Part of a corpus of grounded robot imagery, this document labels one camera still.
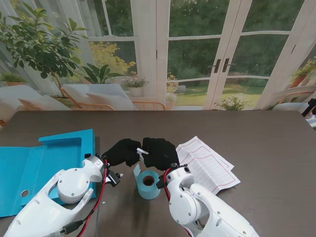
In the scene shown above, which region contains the red left arm cable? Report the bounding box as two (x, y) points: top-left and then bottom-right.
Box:
(79, 159), (109, 237)

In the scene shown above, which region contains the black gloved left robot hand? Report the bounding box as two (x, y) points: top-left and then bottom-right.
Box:
(102, 138), (142, 168)

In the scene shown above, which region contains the grey left camera cable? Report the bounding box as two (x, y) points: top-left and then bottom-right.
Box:
(46, 219), (99, 237)

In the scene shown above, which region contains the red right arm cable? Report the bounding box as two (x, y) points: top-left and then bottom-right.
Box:
(163, 168), (173, 205)

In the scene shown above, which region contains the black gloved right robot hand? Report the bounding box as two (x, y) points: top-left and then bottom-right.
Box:
(142, 137), (180, 171)

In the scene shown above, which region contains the blue label roll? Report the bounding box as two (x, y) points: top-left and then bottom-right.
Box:
(132, 162), (161, 200)

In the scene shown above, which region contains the printed garden window backdrop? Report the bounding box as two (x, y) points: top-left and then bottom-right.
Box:
(0, 0), (316, 112)

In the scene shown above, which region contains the black stand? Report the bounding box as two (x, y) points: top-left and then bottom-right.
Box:
(301, 98), (316, 121)

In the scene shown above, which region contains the blue file box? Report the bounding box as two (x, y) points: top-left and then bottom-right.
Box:
(0, 128), (99, 218)

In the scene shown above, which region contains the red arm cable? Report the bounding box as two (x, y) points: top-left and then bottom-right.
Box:
(79, 159), (109, 237)
(163, 168), (173, 205)

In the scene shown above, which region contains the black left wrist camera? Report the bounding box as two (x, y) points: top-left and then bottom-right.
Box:
(106, 170), (121, 186)

